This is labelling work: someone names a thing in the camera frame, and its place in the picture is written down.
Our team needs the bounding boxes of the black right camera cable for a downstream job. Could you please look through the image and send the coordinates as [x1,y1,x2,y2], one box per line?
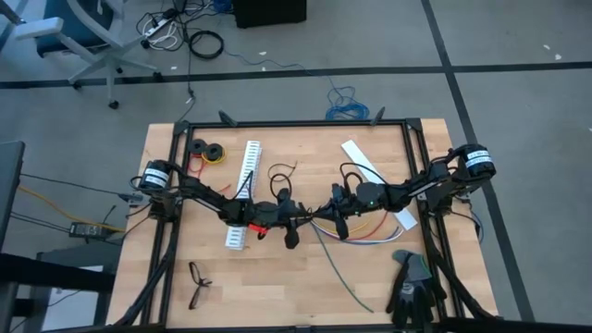
[339,161,392,187]

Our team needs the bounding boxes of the black grey work glove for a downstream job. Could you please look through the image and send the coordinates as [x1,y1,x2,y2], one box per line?
[385,248,450,328]

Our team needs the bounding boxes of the black left camera cable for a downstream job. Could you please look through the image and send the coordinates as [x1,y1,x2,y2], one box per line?
[232,169,294,203]

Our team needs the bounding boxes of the black coiled cable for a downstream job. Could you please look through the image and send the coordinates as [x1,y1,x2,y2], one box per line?
[188,29,227,61]

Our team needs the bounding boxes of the white power strip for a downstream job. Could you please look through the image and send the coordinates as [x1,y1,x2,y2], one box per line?
[142,12,180,39]

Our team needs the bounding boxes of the black eyeglasses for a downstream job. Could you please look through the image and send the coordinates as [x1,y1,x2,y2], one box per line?
[186,260,215,312]

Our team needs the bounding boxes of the black aluminium table frame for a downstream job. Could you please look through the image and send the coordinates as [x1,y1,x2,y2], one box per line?
[105,107,508,333]

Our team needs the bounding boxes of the black box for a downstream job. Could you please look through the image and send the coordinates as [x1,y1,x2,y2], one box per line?
[230,0,309,30]

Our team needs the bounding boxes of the white cable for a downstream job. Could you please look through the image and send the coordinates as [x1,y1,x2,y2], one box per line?
[318,225,404,246]

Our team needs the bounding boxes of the grey metal mounting bracket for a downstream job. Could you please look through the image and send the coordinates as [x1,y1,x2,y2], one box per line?
[117,190,156,207]

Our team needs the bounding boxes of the black power adapter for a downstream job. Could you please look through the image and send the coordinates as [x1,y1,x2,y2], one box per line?
[68,220,105,240]

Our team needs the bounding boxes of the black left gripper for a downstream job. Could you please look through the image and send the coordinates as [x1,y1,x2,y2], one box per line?
[253,188,319,251]

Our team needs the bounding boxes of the black camera cable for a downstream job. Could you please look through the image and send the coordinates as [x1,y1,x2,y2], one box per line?
[339,161,392,187]
[232,169,294,203]

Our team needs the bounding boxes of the blue cable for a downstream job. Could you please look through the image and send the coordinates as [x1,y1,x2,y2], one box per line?
[324,84,371,122]
[310,220,400,245]

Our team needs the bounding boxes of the white office chair blue seat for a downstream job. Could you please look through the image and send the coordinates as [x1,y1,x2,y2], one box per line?
[0,0,164,111]

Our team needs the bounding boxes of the white slotted cable duct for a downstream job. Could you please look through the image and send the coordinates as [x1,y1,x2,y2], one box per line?
[224,139,265,252]

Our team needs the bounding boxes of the green cable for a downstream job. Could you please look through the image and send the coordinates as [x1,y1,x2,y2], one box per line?
[310,222,376,315]

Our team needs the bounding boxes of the long yellow cord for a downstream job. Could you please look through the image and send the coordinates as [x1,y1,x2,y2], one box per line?
[17,184,127,233]

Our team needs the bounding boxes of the dark grey panel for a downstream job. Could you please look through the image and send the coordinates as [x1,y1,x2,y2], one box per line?
[0,140,27,241]

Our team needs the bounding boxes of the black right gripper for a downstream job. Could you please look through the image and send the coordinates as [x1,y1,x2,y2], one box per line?
[315,182,362,242]

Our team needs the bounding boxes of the black side table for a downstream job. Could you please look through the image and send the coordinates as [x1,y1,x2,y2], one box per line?
[0,240,117,333]

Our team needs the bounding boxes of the white flat duct cover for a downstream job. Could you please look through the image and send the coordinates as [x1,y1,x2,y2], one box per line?
[339,140,419,231]

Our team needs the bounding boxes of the black corrugated cable conduit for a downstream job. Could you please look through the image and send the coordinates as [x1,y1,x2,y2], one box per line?
[427,244,500,323]
[110,216,181,329]

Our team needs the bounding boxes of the red cable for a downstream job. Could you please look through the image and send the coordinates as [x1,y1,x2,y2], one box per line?
[344,211,390,242]

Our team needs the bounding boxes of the blue coiled cable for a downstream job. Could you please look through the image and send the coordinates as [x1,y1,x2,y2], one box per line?
[324,84,371,122]

